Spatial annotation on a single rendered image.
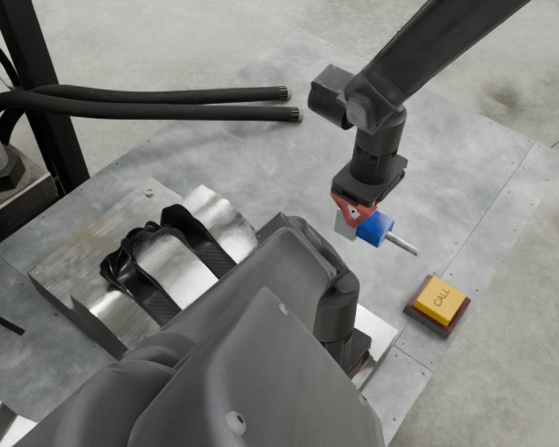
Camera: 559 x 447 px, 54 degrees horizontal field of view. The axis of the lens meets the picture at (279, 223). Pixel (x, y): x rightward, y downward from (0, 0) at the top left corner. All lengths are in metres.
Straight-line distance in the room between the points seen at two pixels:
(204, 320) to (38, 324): 0.78
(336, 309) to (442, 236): 0.57
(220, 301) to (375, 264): 0.78
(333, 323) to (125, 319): 0.35
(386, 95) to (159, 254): 0.39
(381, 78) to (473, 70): 2.30
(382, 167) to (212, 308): 0.56
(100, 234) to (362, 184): 0.43
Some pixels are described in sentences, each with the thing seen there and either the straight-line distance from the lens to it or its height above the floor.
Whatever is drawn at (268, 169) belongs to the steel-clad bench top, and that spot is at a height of 0.80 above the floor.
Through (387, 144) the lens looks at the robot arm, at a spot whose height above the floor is 1.12.
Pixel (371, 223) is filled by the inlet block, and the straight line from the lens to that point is 0.83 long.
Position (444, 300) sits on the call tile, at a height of 0.84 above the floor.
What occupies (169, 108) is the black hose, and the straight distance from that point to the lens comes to 1.08.
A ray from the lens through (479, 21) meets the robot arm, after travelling 0.49.
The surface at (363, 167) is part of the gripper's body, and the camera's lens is 0.73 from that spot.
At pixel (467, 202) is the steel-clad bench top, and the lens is 1.11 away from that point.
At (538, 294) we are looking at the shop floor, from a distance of 2.09.
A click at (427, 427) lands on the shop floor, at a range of 1.74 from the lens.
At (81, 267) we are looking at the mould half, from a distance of 0.91.
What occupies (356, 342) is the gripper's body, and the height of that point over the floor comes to 1.06.
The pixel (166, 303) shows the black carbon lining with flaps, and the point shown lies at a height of 0.91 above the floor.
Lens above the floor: 1.59
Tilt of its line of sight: 52 degrees down
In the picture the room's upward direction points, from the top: 4 degrees clockwise
